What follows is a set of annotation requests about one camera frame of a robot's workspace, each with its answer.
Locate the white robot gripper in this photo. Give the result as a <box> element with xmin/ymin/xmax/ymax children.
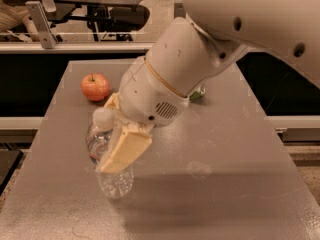
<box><xmin>97</xmin><ymin>57</ymin><xmax>189</xmax><ymax>174</ymax></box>

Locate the clear plastic water bottle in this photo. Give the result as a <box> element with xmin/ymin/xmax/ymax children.
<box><xmin>85</xmin><ymin>107</ymin><xmax>135</xmax><ymax>200</ymax></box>

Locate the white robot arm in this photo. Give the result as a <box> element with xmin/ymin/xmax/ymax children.
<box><xmin>96</xmin><ymin>0</ymin><xmax>320</xmax><ymax>174</ymax></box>

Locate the red apple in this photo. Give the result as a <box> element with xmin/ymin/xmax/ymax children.
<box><xmin>80</xmin><ymin>73</ymin><xmax>110</xmax><ymax>101</ymax></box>

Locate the green chip bag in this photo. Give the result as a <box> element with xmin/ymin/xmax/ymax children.
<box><xmin>189</xmin><ymin>85</ymin><xmax>206</xmax><ymax>102</ymax></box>

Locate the black office chair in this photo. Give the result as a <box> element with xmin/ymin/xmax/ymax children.
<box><xmin>87</xmin><ymin>0</ymin><xmax>150</xmax><ymax>41</ymax></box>

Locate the dark background desk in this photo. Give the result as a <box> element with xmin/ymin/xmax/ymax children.
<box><xmin>45</xmin><ymin>0</ymin><xmax>150</xmax><ymax>23</ymax></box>

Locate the seated person in background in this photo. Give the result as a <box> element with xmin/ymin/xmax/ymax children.
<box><xmin>0</xmin><ymin>0</ymin><xmax>39</xmax><ymax>41</ymax></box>

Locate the left metal bracket post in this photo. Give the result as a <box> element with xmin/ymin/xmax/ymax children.
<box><xmin>26</xmin><ymin>1</ymin><xmax>57</xmax><ymax>49</ymax></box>

